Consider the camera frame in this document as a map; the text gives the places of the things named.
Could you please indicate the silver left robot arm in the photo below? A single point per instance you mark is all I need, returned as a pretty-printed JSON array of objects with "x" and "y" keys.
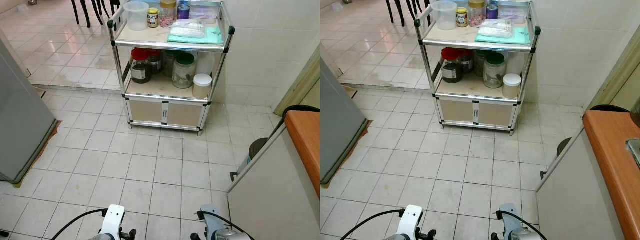
[
  {"x": 102, "y": 238},
  {"x": 397, "y": 238}
]

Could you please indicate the white kitchen cabinet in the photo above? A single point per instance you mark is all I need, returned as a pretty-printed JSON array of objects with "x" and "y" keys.
[
  {"x": 270, "y": 200},
  {"x": 575, "y": 200}
]

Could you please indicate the dark round bin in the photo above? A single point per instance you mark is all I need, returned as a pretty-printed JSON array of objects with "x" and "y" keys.
[
  {"x": 257, "y": 149},
  {"x": 562, "y": 146}
]

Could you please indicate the metal shelf trolley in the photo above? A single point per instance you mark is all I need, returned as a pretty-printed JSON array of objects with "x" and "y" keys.
[
  {"x": 145, "y": 111},
  {"x": 455, "y": 111}
]

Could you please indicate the grey fridge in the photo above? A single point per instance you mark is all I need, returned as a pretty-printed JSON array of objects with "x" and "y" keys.
[
  {"x": 340, "y": 135},
  {"x": 22, "y": 120}
]

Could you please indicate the white-lidded beige jar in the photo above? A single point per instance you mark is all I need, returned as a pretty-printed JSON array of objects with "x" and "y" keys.
[
  {"x": 202, "y": 87},
  {"x": 512, "y": 87}
]

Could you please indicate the green-lidded glass jar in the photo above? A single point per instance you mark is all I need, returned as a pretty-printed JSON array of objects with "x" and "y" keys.
[
  {"x": 495, "y": 72},
  {"x": 184, "y": 72}
]

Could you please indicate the stainless steel double sink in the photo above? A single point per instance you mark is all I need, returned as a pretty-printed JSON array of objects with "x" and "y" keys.
[{"x": 635, "y": 150}]

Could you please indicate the black round pan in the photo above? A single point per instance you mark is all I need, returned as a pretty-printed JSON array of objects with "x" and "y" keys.
[
  {"x": 610, "y": 107},
  {"x": 300, "y": 109}
]

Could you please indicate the large red-lidded dark jar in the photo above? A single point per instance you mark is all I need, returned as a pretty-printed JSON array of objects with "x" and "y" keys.
[
  {"x": 451, "y": 70},
  {"x": 141, "y": 70}
]

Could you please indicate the clear glass jar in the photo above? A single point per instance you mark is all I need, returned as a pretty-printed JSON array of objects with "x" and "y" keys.
[
  {"x": 168, "y": 64},
  {"x": 479, "y": 64}
]

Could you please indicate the white plastic container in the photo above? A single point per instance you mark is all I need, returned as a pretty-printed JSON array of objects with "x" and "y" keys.
[
  {"x": 515, "y": 62},
  {"x": 205, "y": 62}
]

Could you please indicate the small red-lidded jar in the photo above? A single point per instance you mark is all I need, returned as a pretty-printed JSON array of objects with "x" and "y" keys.
[
  {"x": 156, "y": 62},
  {"x": 467, "y": 61}
]

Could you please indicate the green flat folder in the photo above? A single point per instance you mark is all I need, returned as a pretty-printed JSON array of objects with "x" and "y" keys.
[
  {"x": 520, "y": 36},
  {"x": 212, "y": 36}
]

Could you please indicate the clear bag white contents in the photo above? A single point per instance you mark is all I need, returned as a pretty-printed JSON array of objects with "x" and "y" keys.
[
  {"x": 189, "y": 29},
  {"x": 496, "y": 28}
]

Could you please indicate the small yellow-lidded jar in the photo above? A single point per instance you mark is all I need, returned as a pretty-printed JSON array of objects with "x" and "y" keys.
[
  {"x": 462, "y": 18},
  {"x": 153, "y": 19}
]

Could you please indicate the clear plastic lidded tub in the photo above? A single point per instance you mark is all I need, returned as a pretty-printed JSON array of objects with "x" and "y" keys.
[
  {"x": 136, "y": 17},
  {"x": 444, "y": 17}
]

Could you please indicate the gold-lidded jar pink contents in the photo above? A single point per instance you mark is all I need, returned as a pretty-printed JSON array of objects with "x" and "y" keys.
[
  {"x": 167, "y": 15},
  {"x": 476, "y": 15}
]

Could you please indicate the black chair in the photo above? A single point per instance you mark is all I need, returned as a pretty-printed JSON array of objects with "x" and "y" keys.
[
  {"x": 400, "y": 12},
  {"x": 85, "y": 12}
]

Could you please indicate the clear plastic box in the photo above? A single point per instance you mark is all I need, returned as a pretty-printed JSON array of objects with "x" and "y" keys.
[
  {"x": 514, "y": 12},
  {"x": 205, "y": 12}
]

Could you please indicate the blue tin can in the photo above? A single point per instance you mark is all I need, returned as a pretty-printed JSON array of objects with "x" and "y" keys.
[
  {"x": 492, "y": 11},
  {"x": 183, "y": 11}
]

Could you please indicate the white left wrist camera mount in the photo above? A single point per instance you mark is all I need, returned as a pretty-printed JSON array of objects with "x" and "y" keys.
[
  {"x": 112, "y": 220},
  {"x": 411, "y": 220}
]

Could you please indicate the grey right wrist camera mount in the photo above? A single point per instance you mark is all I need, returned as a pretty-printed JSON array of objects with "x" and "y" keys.
[
  {"x": 211, "y": 220},
  {"x": 507, "y": 220}
]

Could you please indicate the cream door frame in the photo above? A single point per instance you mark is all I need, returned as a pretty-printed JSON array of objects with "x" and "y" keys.
[
  {"x": 617, "y": 75},
  {"x": 300, "y": 85}
]

